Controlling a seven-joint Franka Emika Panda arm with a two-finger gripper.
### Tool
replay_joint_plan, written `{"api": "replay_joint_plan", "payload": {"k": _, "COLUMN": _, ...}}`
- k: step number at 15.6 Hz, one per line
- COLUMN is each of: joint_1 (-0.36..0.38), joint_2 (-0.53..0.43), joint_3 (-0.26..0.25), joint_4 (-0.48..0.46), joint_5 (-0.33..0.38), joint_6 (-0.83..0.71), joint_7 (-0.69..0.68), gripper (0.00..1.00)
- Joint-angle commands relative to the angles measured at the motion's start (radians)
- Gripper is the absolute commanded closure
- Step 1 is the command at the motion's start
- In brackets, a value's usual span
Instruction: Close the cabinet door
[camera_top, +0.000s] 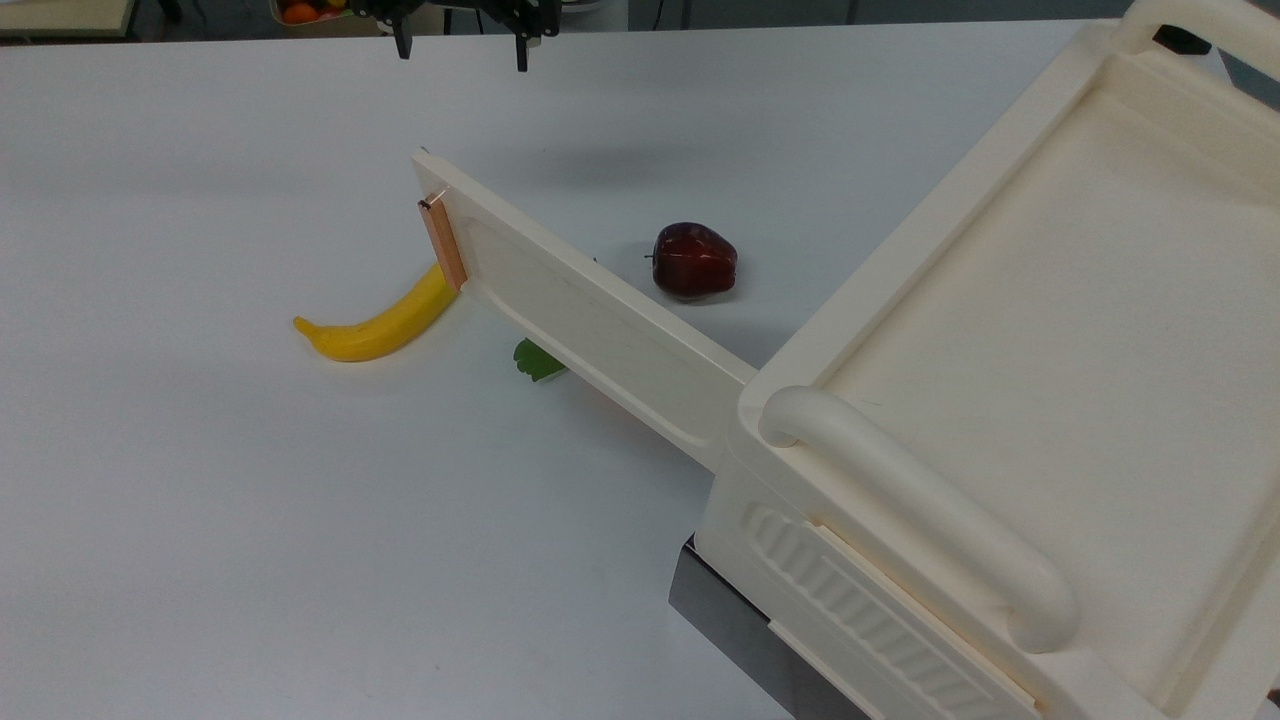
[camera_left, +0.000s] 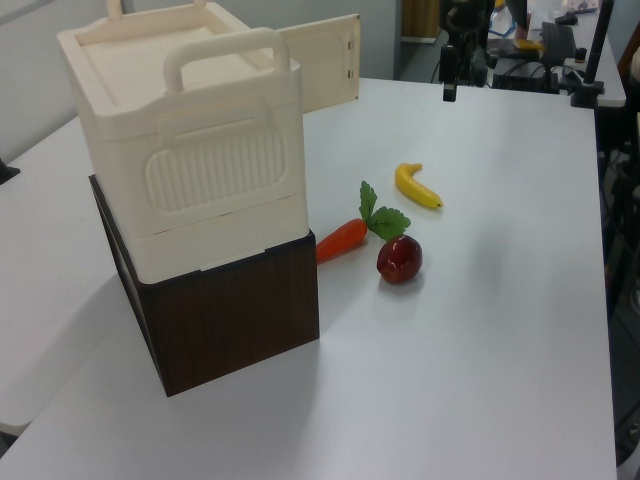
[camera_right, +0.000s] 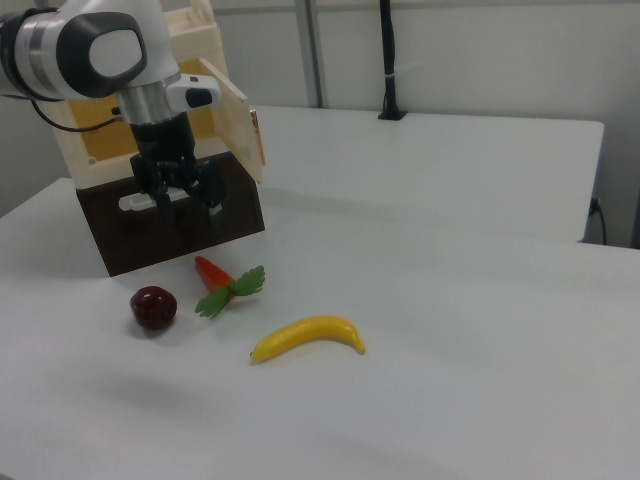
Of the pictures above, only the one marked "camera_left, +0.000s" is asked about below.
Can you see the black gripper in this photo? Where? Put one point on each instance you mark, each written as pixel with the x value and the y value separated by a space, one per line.
pixel 448 65

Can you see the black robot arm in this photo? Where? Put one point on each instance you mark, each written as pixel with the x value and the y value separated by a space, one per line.
pixel 467 37

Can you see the cream cabinet door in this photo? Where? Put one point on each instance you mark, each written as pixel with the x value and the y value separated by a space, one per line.
pixel 320 65

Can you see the black equipment box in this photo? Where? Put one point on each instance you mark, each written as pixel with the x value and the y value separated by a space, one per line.
pixel 525 80

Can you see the tan board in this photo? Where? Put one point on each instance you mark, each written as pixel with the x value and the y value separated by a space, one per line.
pixel 420 20

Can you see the small yellow object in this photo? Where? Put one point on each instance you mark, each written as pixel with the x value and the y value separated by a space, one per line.
pixel 530 45

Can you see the yellow toy banana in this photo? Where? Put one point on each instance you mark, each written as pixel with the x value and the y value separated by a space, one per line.
pixel 412 187

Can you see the black keyboard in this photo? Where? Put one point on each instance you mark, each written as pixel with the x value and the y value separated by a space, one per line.
pixel 557 45

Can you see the black pole with clamp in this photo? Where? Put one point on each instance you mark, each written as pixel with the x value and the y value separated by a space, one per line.
pixel 595 55

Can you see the dark red toy apple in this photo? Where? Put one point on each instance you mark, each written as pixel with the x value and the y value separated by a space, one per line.
pixel 400 260

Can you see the orange toy carrot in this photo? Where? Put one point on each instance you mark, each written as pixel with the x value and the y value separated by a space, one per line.
pixel 342 239

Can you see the cream plastic tray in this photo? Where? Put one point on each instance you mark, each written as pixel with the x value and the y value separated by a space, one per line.
pixel 220 165

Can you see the dark wood grain box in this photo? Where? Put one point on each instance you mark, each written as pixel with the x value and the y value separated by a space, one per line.
pixel 240 320

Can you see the black table clamp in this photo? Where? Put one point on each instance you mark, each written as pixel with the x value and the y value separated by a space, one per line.
pixel 7 172

